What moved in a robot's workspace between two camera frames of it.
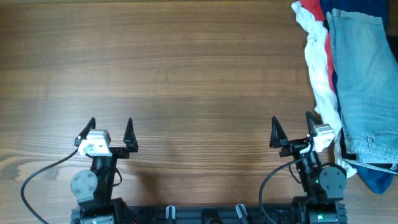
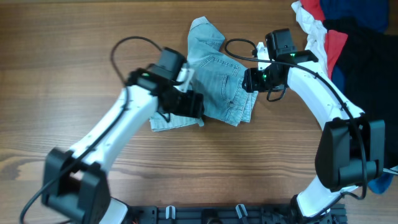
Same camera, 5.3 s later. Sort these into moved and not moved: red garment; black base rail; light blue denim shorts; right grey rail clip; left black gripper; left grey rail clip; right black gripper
Moved: left black gripper; right black gripper; light blue denim shorts
Not moved: right grey rail clip; left grey rail clip; red garment; black base rail
